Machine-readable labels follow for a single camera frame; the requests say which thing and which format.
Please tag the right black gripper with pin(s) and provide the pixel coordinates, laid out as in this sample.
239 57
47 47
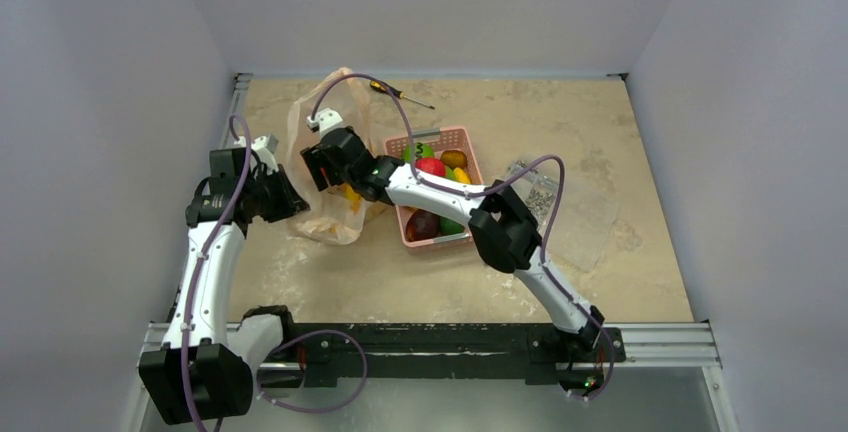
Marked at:
318 168

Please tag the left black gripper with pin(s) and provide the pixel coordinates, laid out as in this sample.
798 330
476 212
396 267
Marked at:
291 202

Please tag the translucent orange plastic bag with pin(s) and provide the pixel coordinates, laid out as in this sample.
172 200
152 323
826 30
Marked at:
336 214

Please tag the yellow fake banana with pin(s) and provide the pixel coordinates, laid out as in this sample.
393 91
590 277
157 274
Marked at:
354 199

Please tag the green striped fake watermelon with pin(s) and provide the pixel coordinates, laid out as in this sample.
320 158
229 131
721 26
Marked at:
416 151

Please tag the red fake tomato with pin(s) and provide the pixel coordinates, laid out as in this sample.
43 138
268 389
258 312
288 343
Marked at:
431 165

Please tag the dark brown fake fruit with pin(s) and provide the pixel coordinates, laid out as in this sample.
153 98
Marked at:
422 225

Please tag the green fake lime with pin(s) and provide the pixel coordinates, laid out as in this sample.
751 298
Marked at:
449 227

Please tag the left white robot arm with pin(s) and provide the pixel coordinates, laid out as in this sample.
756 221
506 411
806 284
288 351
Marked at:
203 369

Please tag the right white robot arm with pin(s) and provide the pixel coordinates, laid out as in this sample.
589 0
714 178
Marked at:
504 230

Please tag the brown fake kiwi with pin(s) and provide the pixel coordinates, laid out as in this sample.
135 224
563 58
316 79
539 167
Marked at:
454 159

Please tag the yellow black screwdriver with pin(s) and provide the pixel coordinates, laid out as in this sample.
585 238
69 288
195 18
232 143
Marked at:
386 89

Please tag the pink plastic basket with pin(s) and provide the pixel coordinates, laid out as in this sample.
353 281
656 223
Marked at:
410 191

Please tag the clear plastic screw box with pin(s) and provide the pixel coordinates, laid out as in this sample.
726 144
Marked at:
583 216

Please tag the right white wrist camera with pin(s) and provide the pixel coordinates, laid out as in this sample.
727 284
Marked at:
325 121

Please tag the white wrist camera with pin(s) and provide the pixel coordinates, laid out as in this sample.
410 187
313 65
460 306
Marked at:
263 161
325 121

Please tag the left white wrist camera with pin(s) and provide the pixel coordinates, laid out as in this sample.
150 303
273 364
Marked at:
263 161

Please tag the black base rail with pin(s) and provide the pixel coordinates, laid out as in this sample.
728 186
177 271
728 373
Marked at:
534 353

